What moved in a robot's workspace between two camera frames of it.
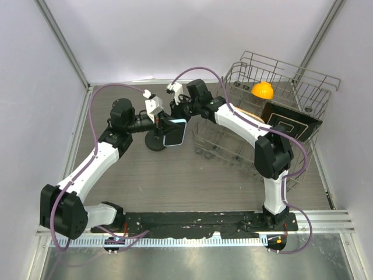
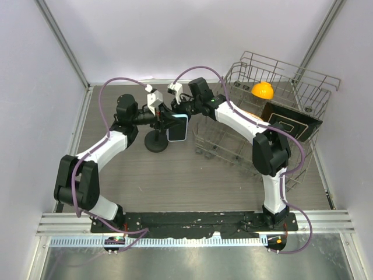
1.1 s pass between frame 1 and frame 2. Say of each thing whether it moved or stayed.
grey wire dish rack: stayed
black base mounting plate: stayed
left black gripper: moved
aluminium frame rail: stayed
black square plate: stayed
